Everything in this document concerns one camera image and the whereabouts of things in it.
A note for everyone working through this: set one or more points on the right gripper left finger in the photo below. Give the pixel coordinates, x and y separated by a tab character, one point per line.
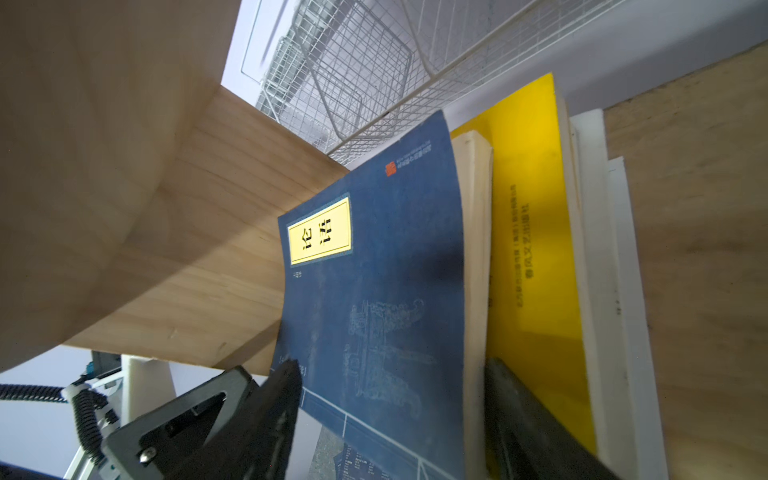
256	442

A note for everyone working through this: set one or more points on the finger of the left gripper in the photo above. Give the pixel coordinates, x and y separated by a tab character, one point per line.
154	444

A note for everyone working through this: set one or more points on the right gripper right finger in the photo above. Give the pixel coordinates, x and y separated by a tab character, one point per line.
527	441

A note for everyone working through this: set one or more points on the white book black lettering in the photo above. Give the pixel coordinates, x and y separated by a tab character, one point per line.
622	384

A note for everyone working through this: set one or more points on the yellow book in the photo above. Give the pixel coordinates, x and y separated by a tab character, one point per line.
534	321

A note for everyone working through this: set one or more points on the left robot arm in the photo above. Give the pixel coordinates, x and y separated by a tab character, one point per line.
42	437

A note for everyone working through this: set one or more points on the wooden two-tier bookshelf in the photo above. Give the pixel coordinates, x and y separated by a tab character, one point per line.
140	192

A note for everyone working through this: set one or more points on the white mesh box basket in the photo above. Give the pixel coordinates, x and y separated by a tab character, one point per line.
339	65

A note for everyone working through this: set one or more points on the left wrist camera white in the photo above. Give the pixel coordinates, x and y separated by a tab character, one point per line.
102	406

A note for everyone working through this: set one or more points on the white wire rack basket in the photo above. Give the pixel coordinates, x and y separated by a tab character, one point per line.
459	46

